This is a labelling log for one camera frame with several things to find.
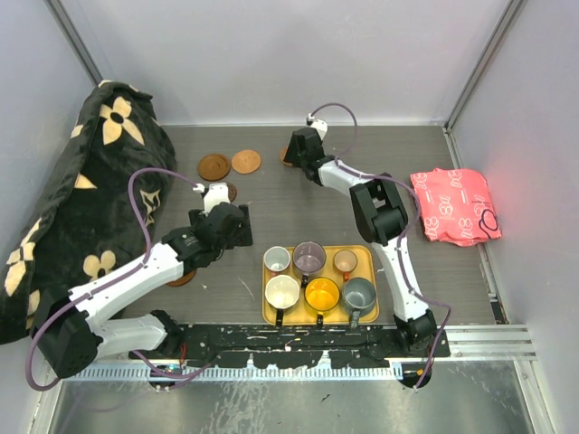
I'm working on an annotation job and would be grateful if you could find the small orange cup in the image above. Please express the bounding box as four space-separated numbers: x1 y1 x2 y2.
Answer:
333 250 358 282

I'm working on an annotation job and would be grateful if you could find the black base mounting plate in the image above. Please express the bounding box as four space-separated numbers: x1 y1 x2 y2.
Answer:
143 324 433 369

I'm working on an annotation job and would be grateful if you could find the purple glass mug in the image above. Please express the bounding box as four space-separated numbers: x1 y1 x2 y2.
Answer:
292 241 327 289

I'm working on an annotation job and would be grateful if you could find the small white mug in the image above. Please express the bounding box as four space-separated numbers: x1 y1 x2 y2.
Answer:
263 246 291 277

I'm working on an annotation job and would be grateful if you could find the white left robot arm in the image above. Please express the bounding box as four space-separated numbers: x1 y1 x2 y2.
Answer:
31 203 253 379

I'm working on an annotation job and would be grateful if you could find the light wooden coaster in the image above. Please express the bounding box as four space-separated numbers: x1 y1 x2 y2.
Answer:
280 146 293 167
232 149 261 175

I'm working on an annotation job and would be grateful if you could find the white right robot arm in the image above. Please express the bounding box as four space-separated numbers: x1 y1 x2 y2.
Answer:
283 126 441 356

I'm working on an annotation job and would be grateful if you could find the black floral plush blanket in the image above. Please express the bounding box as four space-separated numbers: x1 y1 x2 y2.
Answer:
1 80 176 344

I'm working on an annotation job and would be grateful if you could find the yellow plastic tray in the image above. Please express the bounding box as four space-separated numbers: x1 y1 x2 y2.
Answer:
261 245 376 326

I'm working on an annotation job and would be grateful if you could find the dark walnut coaster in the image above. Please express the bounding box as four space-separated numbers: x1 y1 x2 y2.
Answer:
227 183 237 203

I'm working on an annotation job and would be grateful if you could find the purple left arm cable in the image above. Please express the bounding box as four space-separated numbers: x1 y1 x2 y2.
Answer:
24 167 214 392

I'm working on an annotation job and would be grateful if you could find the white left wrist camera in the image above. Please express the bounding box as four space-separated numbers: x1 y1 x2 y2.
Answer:
193 183 230 215

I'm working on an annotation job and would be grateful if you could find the yellow mug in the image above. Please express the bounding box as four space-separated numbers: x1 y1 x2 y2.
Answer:
304 278 340 327

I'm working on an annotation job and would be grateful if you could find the grey mug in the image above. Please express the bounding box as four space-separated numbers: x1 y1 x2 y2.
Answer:
340 278 376 329

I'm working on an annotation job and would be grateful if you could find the pink patterned plastic package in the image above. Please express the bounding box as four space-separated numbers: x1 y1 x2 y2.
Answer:
410 168 502 247

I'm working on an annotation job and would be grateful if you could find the large white mug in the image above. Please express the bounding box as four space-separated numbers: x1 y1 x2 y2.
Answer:
265 275 300 327

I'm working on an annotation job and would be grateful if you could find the dark brown ringed coaster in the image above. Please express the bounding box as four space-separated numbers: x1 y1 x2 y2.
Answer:
197 154 231 182

